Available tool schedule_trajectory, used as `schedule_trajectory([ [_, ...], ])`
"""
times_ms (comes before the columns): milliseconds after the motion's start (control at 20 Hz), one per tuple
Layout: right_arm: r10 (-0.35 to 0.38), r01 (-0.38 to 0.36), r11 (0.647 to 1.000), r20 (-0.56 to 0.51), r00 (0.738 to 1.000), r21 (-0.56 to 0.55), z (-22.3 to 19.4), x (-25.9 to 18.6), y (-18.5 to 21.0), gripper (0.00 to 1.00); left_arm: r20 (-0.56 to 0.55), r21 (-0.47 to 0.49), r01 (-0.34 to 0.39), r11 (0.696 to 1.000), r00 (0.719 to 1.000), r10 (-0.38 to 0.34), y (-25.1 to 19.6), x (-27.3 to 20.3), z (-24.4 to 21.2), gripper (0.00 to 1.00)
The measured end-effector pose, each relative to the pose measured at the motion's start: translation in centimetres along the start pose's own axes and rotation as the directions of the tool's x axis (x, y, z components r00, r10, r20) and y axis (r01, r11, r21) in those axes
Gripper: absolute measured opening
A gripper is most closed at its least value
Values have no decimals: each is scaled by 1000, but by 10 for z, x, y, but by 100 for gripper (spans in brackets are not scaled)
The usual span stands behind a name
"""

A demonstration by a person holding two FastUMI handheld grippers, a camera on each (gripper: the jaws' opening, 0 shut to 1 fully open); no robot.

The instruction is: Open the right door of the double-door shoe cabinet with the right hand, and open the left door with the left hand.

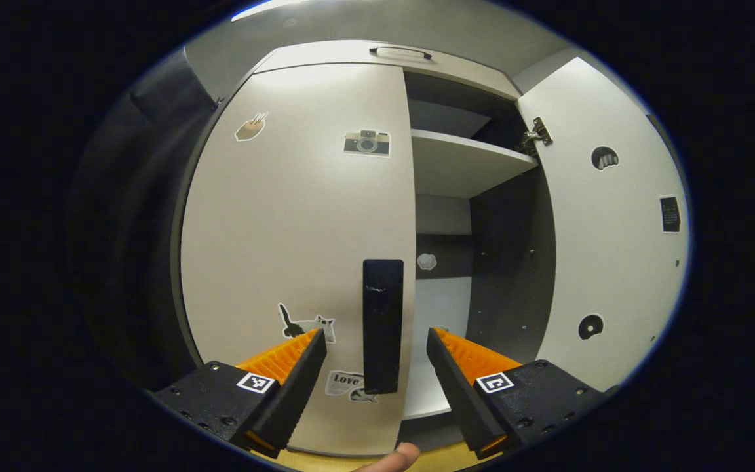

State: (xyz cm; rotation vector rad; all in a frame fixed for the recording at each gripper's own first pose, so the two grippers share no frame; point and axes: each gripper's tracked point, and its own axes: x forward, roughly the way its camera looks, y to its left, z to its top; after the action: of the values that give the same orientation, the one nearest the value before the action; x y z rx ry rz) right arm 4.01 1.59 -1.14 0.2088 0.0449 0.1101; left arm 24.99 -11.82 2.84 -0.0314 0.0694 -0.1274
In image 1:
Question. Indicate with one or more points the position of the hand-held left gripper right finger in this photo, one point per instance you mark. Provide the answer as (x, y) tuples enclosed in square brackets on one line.
[(464, 400)]

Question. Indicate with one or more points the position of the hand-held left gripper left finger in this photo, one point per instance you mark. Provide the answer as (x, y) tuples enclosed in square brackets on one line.
[(293, 400)]

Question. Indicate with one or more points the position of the beige double-door shoe cabinet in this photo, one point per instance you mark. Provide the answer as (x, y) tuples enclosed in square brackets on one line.
[(512, 262)]

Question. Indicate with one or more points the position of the beige door with camera sticker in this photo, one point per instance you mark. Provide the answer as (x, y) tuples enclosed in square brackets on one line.
[(286, 229)]

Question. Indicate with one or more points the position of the beige door with bucket sticker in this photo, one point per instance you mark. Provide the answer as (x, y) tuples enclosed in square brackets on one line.
[(600, 262)]

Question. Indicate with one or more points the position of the white cabinet shelf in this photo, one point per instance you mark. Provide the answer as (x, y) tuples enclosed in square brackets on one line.
[(456, 164), (423, 393)]

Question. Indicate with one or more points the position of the metal door hinge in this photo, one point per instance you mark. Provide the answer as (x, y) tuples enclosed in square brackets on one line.
[(538, 134)]

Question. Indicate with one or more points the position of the beige cabinet drawer front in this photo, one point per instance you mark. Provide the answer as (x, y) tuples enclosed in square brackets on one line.
[(351, 54)]

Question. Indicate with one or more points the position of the black backdrop cloth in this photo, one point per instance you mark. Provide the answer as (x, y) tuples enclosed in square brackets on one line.
[(128, 229)]

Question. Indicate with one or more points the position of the ceiling light panel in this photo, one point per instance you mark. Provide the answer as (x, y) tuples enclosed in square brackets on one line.
[(272, 6)]

